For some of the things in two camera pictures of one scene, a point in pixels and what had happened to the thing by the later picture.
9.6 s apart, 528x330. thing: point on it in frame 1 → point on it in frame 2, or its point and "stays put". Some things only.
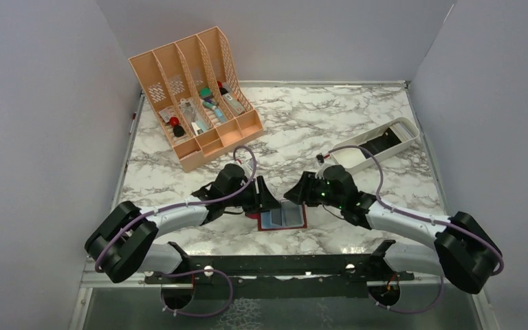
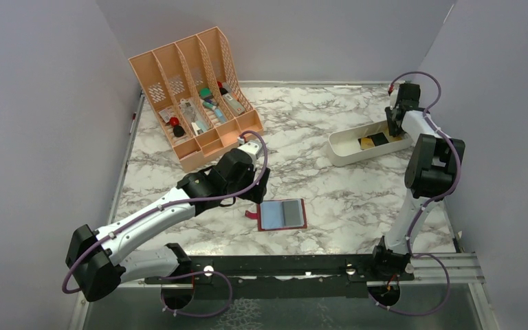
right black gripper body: (317, 192) → (393, 128)
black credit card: (293, 214) stays put
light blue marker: (218, 112) stays put
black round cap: (179, 130) stays put
